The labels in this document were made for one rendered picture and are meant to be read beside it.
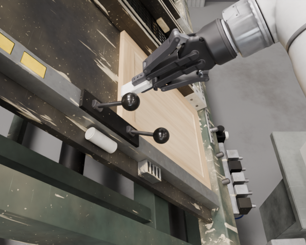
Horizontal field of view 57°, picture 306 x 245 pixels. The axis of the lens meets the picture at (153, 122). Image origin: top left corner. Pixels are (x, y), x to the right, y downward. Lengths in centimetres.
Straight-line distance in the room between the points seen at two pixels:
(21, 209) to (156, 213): 50
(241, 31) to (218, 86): 236
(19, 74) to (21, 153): 15
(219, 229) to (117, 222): 62
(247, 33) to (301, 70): 10
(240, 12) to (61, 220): 42
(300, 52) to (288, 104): 244
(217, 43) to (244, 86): 241
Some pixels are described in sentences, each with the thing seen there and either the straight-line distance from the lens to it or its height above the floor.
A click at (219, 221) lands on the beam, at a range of 114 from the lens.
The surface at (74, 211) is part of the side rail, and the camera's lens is 50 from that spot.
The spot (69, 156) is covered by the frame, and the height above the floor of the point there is 72.
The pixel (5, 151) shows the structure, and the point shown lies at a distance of 58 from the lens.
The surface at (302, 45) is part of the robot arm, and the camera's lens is 44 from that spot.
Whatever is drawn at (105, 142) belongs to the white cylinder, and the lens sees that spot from 65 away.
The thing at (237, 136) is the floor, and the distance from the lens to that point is 248.
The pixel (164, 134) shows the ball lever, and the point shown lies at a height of 145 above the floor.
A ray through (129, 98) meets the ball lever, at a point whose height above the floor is 155.
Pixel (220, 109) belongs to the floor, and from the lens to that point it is 264.
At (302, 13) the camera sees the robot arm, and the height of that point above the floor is 174.
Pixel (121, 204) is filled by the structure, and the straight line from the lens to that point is 77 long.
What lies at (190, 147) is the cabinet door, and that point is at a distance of 114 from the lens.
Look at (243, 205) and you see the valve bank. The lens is 133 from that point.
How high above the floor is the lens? 195
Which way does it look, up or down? 52 degrees down
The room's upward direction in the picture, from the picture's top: straight up
